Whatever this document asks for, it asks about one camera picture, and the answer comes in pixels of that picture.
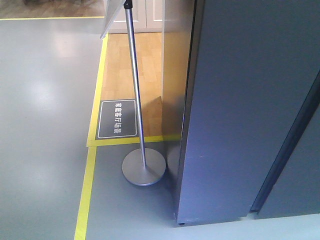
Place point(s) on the white fridge door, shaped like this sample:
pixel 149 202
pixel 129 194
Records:
pixel 256 61

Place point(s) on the dark grey fridge body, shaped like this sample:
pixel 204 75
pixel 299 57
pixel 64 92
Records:
pixel 292 185

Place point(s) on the silver sign stand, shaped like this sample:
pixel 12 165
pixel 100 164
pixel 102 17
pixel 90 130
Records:
pixel 143 166

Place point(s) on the grey floor label sticker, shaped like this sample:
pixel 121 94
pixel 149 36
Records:
pixel 116 119

